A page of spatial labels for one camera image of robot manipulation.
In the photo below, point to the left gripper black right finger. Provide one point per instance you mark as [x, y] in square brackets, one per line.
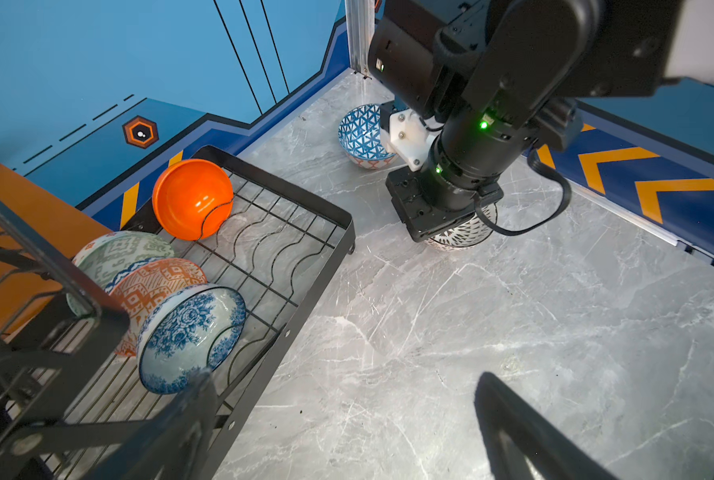
[519, 440]

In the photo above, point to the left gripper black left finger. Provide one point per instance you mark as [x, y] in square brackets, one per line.
[174, 444]

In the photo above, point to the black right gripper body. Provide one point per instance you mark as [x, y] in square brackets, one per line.
[441, 196]

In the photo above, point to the white lattice patterned bowl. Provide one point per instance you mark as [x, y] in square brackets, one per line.
[464, 236]

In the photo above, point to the red patterned ceramic bowl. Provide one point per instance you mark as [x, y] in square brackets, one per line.
[142, 286]

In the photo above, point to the green patterned ceramic bowl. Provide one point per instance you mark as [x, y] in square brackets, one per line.
[108, 259]

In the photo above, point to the orange plastic bowl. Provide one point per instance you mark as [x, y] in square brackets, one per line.
[193, 199]

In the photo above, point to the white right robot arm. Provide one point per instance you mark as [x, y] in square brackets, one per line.
[503, 79]

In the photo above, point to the dark blue patterned bowl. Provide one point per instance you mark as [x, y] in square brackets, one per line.
[359, 134]

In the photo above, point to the black wire dish rack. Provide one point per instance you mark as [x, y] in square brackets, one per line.
[67, 401]

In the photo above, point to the aluminium corner post right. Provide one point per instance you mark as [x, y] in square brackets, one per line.
[360, 21]

